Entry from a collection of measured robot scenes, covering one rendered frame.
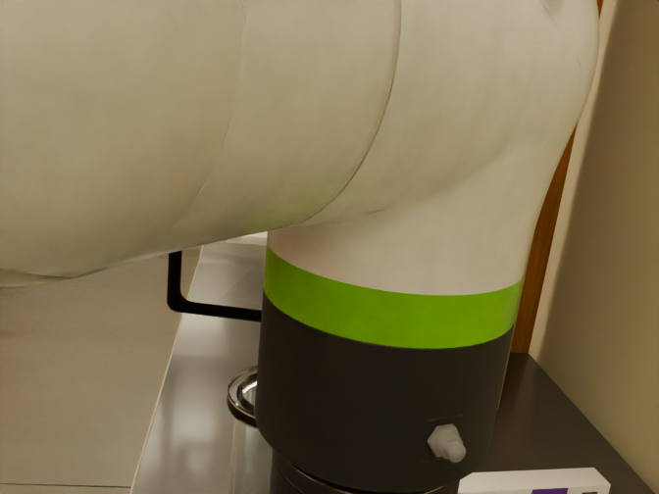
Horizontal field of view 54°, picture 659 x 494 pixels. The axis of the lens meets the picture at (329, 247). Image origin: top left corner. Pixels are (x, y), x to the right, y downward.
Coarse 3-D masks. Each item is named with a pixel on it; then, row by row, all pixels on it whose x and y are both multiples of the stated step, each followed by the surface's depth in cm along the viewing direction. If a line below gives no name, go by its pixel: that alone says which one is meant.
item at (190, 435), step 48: (192, 336) 121; (240, 336) 123; (192, 384) 103; (528, 384) 117; (192, 432) 91; (528, 432) 101; (576, 432) 102; (144, 480) 80; (192, 480) 81; (624, 480) 91
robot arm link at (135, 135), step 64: (0, 0) 8; (64, 0) 8; (128, 0) 9; (192, 0) 9; (256, 0) 10; (320, 0) 11; (384, 0) 13; (0, 64) 8; (64, 64) 8; (128, 64) 9; (192, 64) 10; (256, 64) 11; (320, 64) 12; (384, 64) 13; (0, 128) 8; (64, 128) 9; (128, 128) 9; (192, 128) 10; (256, 128) 11; (320, 128) 13; (0, 192) 9; (64, 192) 9; (128, 192) 10; (192, 192) 11; (256, 192) 13; (320, 192) 14; (0, 256) 10; (64, 256) 11; (128, 256) 12
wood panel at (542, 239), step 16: (576, 128) 118; (560, 160) 120; (560, 176) 120; (560, 192) 121; (544, 208) 122; (544, 224) 123; (544, 240) 124; (544, 256) 125; (528, 272) 125; (544, 272) 126; (528, 288) 126; (528, 304) 127; (528, 320) 128; (528, 336) 129; (528, 352) 130
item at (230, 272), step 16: (224, 240) 114; (240, 240) 114; (256, 240) 114; (192, 256) 115; (208, 256) 115; (224, 256) 115; (240, 256) 115; (256, 256) 115; (192, 272) 116; (208, 272) 116; (224, 272) 116; (240, 272) 116; (256, 272) 115; (192, 288) 117; (208, 288) 117; (224, 288) 116; (240, 288) 116; (256, 288) 116; (224, 304) 117; (240, 304) 117; (256, 304) 117
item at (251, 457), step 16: (256, 368) 63; (240, 384) 59; (240, 400) 57; (240, 432) 57; (256, 432) 56; (240, 448) 58; (256, 448) 56; (272, 448) 56; (240, 464) 58; (256, 464) 57; (240, 480) 58; (256, 480) 57
